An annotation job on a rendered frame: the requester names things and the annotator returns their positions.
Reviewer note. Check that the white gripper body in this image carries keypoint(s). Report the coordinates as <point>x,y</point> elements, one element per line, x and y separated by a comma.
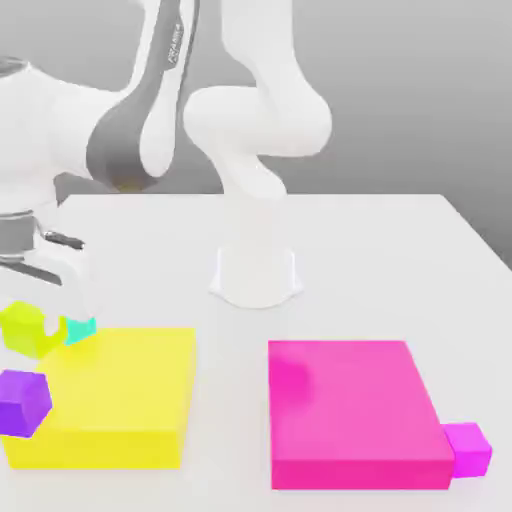
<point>48,266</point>

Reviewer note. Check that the small teal cube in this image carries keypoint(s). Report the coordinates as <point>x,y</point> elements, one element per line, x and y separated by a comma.
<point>80,332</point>

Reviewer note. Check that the large yellow box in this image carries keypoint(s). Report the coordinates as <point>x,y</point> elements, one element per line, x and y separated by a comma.
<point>120,392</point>

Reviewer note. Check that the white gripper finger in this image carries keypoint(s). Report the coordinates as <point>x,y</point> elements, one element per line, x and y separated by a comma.
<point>52,326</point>
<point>86,310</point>

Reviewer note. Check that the small purple cube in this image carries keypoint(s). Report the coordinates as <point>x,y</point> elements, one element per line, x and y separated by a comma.
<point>22,404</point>

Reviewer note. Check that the small magenta cube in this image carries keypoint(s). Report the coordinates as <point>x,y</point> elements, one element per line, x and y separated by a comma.
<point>470,452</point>

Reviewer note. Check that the small lime cube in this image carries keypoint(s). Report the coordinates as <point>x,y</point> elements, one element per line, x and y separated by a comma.
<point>24,332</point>

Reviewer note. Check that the large pink box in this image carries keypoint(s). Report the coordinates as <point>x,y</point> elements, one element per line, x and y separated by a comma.
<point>360,408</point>

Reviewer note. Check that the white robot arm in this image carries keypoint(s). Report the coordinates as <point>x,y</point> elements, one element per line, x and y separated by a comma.
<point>256,120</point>

